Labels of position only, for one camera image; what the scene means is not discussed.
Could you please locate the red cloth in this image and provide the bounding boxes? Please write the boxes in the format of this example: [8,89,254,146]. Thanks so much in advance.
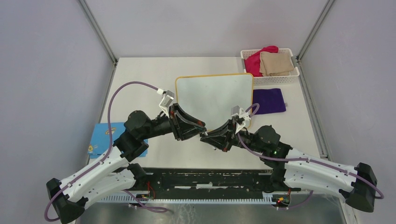
[244,45,279,77]

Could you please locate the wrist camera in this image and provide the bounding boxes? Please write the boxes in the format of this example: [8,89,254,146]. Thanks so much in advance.
[231,105,251,128]
[157,88,175,117]

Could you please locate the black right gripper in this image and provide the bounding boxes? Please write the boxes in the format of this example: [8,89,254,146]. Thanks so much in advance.
[201,118,264,153]

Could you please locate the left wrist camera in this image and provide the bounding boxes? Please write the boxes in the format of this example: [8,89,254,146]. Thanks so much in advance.
[157,88,175,117]

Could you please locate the purple cloth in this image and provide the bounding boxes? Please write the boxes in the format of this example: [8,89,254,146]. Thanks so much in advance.
[253,88,286,115]

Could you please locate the beige cloth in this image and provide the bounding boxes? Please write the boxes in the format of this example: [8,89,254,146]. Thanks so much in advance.
[259,51,295,77]

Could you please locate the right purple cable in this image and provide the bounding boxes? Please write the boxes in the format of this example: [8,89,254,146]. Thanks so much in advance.
[236,103,385,210]

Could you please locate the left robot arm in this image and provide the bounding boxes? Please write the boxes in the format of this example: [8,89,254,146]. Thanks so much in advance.
[44,103,206,224]

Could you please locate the purple cable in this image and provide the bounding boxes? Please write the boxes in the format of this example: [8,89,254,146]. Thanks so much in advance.
[236,103,385,210]
[44,81,160,222]

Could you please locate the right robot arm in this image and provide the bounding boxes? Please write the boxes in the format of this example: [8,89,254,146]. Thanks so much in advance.
[200,120,383,213]

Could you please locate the white perforated basket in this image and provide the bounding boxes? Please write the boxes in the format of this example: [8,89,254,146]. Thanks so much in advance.
[240,48,300,86]

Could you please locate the yellow framed whiteboard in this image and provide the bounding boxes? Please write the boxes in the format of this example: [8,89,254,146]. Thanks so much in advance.
[175,73,254,131]

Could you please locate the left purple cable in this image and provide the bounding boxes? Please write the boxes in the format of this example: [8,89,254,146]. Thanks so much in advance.
[44,81,160,222]

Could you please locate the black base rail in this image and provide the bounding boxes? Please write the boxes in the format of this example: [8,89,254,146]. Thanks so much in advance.
[128,168,290,200]

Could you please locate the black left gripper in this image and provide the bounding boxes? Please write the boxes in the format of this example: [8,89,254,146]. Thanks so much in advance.
[141,103,207,140]

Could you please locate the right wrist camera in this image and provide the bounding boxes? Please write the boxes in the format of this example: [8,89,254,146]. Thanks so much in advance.
[231,105,251,128]

